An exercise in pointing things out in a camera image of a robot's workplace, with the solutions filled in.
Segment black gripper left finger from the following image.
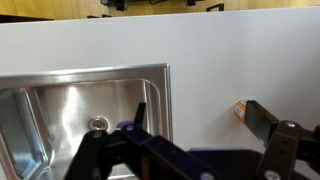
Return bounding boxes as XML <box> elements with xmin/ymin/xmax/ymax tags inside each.
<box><xmin>63</xmin><ymin>101</ymin><xmax>221</xmax><ymax>180</ymax></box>

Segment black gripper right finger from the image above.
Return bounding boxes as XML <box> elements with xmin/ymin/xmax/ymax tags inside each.
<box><xmin>245</xmin><ymin>99</ymin><xmax>320</xmax><ymax>180</ymax></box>

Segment small brown bottle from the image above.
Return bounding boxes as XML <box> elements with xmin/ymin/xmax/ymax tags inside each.
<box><xmin>233</xmin><ymin>98</ymin><xmax>250</xmax><ymax>122</ymax></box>

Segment stainless steel sink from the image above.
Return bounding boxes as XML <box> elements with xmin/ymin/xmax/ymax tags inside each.
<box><xmin>0</xmin><ymin>63</ymin><xmax>174</xmax><ymax>180</ymax></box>

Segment black chair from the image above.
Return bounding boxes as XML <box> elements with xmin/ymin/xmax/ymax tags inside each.
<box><xmin>205</xmin><ymin>2</ymin><xmax>225</xmax><ymax>13</ymax></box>
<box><xmin>99</xmin><ymin>0</ymin><xmax>128</xmax><ymax>12</ymax></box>

